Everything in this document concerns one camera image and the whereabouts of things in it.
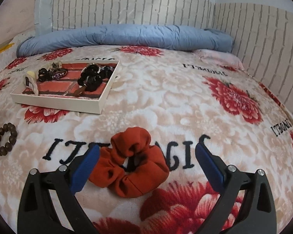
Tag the pink pillow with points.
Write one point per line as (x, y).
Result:
(218, 58)

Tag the yellow board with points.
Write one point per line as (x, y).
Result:
(1, 50)

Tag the black beaded scrunchie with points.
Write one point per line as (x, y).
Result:
(93, 76)

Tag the cream jewelry tray red lining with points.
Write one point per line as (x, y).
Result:
(65, 93)

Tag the floral bed blanket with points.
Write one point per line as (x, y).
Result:
(180, 101)

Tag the rust orange scrunchie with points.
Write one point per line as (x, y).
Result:
(131, 167)

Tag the rolled blue quilt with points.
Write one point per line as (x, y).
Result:
(170, 37)

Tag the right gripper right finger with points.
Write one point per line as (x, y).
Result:
(257, 212)

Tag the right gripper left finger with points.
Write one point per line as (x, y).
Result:
(36, 213)

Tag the rainbow strap black claw clip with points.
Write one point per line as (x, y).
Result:
(53, 71)

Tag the white hair clip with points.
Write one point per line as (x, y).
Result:
(30, 81)

